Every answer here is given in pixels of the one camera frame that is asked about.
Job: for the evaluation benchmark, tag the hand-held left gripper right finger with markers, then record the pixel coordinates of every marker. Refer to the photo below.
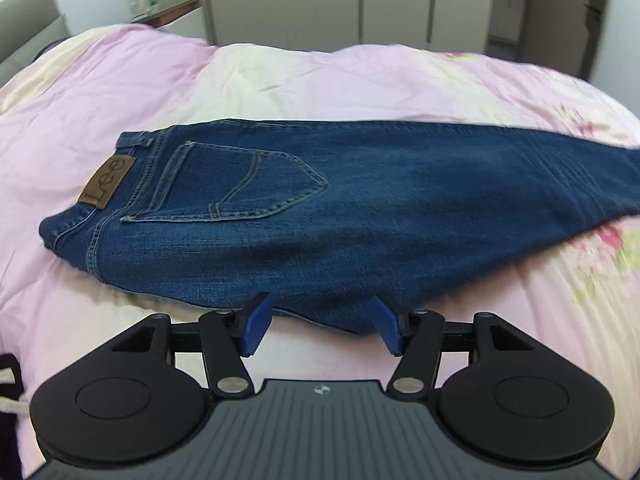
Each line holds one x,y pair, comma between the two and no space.
386,325

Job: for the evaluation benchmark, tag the dark cloth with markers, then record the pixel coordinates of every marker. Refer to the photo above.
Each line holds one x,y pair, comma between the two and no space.
9,410

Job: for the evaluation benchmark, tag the blue denim pants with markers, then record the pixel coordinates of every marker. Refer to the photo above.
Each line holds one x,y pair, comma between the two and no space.
320,210

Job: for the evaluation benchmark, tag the grey room door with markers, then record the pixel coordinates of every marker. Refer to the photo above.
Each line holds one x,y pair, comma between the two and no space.
565,15

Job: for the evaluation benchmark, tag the wooden nightstand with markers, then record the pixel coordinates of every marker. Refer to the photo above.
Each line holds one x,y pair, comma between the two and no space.
182,17

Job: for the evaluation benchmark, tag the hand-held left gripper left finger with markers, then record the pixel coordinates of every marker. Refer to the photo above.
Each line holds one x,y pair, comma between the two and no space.
258,321

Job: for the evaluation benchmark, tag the green and white box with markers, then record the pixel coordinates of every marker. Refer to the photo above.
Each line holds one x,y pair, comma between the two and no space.
152,0

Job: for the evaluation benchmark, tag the pink floral duvet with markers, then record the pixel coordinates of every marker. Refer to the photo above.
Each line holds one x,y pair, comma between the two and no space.
350,85

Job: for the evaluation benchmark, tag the beige wardrobe doors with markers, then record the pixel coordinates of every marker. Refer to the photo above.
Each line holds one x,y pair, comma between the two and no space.
350,0

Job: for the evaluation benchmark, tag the grey upholstered headboard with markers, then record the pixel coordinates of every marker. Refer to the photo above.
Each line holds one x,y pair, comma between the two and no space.
25,30

